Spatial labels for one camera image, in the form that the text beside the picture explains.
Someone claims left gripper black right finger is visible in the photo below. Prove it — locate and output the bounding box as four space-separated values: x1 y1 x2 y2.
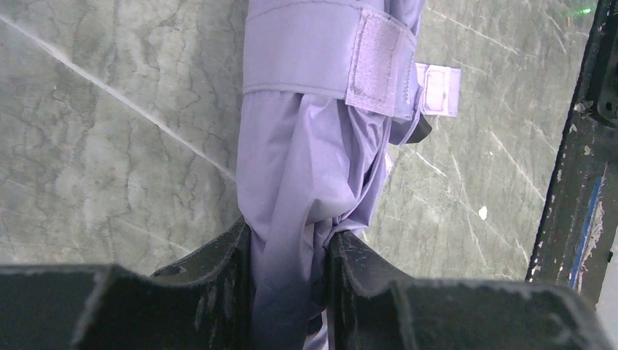
327 232 611 349

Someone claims white and black folding umbrella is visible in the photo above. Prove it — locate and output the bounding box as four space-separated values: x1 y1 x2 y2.
236 1 432 349

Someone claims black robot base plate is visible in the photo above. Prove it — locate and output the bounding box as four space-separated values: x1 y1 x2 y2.
525 1 617 305

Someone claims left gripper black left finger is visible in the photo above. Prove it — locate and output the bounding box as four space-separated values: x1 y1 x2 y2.
1 220 250 349

